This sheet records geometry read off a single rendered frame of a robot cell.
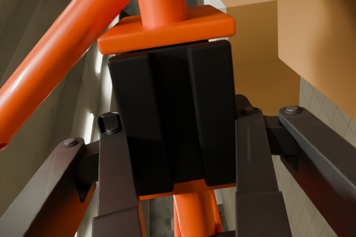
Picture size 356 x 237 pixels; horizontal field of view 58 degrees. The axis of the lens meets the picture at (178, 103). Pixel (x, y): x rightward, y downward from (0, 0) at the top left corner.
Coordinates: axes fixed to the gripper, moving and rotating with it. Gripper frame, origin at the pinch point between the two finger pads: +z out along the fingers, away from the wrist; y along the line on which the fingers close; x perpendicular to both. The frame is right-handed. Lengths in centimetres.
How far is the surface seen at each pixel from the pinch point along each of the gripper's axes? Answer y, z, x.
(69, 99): -255, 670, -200
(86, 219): -266, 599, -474
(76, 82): -247, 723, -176
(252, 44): 36, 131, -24
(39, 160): -276, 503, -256
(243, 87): 31, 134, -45
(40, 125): -275, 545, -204
